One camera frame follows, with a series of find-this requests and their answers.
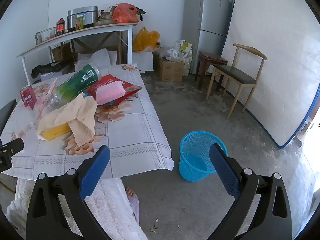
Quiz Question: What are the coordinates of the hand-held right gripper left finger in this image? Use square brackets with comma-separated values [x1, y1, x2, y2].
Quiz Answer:
[26, 144, 112, 240]

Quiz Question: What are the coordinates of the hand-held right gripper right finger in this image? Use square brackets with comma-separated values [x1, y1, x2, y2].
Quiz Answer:
[209, 144, 293, 240]

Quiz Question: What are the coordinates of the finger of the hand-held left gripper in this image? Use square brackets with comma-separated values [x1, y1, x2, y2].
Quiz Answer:
[0, 138, 25, 157]

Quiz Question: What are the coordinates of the blue plastic basket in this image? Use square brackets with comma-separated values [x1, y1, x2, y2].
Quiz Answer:
[179, 130, 228, 182]

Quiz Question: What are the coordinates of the yellow box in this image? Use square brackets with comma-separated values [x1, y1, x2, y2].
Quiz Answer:
[40, 123, 73, 141]

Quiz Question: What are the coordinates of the red milk can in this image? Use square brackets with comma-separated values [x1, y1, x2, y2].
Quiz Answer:
[20, 85, 35, 110]

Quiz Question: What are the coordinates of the clear red-printed plastic bag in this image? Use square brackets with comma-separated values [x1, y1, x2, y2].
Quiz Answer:
[30, 78, 60, 128]

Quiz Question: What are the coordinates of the beige cloth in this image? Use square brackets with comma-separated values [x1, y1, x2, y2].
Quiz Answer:
[37, 92, 98, 147]

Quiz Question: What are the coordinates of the pink mesh sponge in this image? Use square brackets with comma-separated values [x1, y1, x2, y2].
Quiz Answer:
[95, 81, 125, 105]

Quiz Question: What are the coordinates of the green label plastic bottle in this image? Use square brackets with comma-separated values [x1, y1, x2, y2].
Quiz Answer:
[41, 62, 103, 114]

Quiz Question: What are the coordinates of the red snack bag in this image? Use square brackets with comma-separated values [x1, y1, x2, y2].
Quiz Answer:
[86, 74, 142, 105]

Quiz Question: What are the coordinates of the wooden chair grey seat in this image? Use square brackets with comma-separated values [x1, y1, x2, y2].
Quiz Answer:
[0, 99, 17, 136]

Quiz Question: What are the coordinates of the person's foot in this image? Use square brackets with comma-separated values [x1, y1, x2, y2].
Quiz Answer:
[124, 186, 137, 198]

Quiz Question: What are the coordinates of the lilac slipper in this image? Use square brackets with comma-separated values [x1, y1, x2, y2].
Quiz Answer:
[127, 195, 140, 224]

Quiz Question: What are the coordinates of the black cloth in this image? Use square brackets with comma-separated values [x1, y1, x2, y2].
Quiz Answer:
[31, 60, 75, 78]

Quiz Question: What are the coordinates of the wooden chair dark seat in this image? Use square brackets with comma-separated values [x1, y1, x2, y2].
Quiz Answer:
[205, 43, 268, 119]

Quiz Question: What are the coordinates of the brown paper bag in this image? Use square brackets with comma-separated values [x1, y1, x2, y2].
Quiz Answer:
[51, 42, 73, 62]

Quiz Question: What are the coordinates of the clear plastic container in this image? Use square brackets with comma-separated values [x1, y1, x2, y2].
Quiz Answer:
[35, 27, 57, 44]

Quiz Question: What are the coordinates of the cardboard box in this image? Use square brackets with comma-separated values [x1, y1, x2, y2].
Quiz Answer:
[157, 57, 186, 82]

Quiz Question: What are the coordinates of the white pillow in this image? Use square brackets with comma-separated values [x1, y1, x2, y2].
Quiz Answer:
[75, 49, 118, 68]

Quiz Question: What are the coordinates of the dark wooden stool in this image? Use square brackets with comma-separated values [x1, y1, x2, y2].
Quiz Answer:
[194, 51, 228, 90]

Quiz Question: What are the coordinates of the white desk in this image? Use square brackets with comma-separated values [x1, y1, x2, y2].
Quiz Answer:
[16, 22, 138, 85]

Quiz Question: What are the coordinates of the white mattress blue trim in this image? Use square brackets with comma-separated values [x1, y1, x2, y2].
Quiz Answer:
[220, 0, 320, 148]

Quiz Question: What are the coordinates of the white green sack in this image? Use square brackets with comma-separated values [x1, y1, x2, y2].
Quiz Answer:
[167, 39, 193, 76]

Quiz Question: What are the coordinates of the yellow plastic bag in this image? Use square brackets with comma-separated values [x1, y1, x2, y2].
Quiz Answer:
[132, 27, 161, 53]

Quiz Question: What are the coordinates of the silver rice cooker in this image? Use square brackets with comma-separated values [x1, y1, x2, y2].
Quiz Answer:
[66, 6, 99, 32]

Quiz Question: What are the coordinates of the silver refrigerator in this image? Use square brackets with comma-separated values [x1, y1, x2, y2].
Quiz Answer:
[180, 0, 233, 75]

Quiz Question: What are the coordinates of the orange plastic bag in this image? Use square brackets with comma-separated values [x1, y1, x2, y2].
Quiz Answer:
[112, 3, 139, 23]

